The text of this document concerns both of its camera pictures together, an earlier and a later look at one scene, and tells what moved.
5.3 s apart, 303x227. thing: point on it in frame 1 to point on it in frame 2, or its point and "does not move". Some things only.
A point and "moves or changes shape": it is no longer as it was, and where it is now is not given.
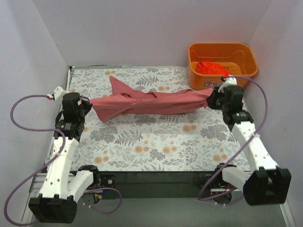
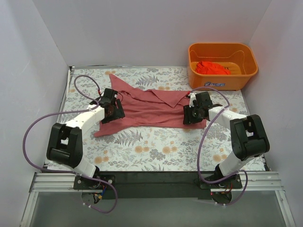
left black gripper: x=85 y=107 to x=116 y=111
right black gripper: x=213 y=100 to x=188 y=115
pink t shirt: x=125 y=100 moves or changes shape
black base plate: x=205 y=185 does not move
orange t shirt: x=206 y=67 does not move
